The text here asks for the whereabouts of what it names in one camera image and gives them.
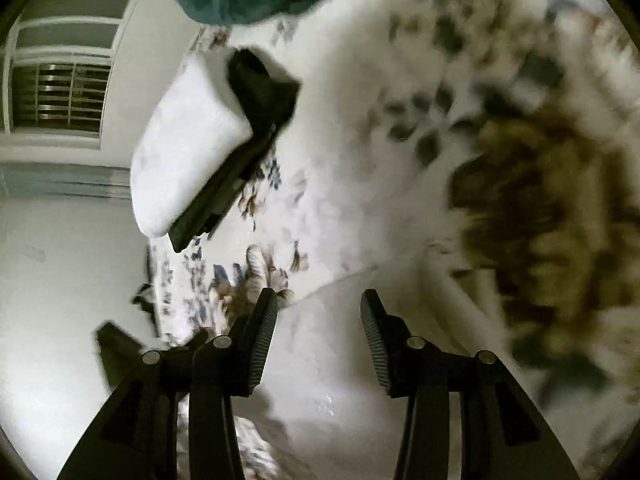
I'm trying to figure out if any floral bed quilt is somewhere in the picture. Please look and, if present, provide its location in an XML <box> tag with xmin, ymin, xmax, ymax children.
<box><xmin>150</xmin><ymin>0</ymin><xmax>639</xmax><ymax>479</ymax></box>

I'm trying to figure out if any barred window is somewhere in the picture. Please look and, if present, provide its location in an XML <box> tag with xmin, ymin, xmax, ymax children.
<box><xmin>1</xmin><ymin>0</ymin><xmax>136</xmax><ymax>148</ymax></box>

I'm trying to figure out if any beige long sleeve shirt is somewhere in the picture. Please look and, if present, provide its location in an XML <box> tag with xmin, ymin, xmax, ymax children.
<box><xmin>233</xmin><ymin>256</ymin><xmax>508</xmax><ymax>479</ymax></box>

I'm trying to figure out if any left grey-green curtain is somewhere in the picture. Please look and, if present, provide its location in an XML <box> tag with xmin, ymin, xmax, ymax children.
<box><xmin>1</xmin><ymin>162</ymin><xmax>131</xmax><ymax>200</ymax></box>

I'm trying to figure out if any white folded garment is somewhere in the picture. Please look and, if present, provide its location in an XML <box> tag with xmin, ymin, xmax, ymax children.
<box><xmin>130</xmin><ymin>48</ymin><xmax>252</xmax><ymax>238</ymax></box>

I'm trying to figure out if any black folded garment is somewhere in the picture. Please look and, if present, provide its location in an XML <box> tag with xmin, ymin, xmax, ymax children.
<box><xmin>168</xmin><ymin>49</ymin><xmax>300</xmax><ymax>252</ymax></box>

